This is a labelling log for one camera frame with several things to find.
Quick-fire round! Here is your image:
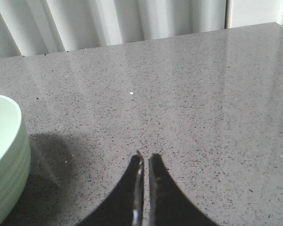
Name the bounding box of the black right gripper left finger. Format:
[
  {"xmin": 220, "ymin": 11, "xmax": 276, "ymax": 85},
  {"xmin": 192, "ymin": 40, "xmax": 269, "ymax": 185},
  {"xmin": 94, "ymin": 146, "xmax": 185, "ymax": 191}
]
[{"xmin": 78, "ymin": 151, "xmax": 144, "ymax": 226}]

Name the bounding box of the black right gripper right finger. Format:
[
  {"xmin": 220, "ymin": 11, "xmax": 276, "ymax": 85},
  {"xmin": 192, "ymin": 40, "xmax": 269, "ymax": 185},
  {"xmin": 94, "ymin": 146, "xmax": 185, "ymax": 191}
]
[{"xmin": 149, "ymin": 153, "xmax": 216, "ymax": 226}]

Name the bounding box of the green ribbed bowl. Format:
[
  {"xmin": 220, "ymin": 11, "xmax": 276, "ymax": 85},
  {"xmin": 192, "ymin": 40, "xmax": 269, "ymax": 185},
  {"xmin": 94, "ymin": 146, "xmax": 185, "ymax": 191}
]
[{"xmin": 0, "ymin": 95, "xmax": 31, "ymax": 224}]

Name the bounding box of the white pleated curtain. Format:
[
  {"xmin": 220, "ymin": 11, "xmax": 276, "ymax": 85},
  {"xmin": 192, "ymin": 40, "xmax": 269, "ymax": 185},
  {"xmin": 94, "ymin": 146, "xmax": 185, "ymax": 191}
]
[{"xmin": 0, "ymin": 0, "xmax": 283, "ymax": 58}]

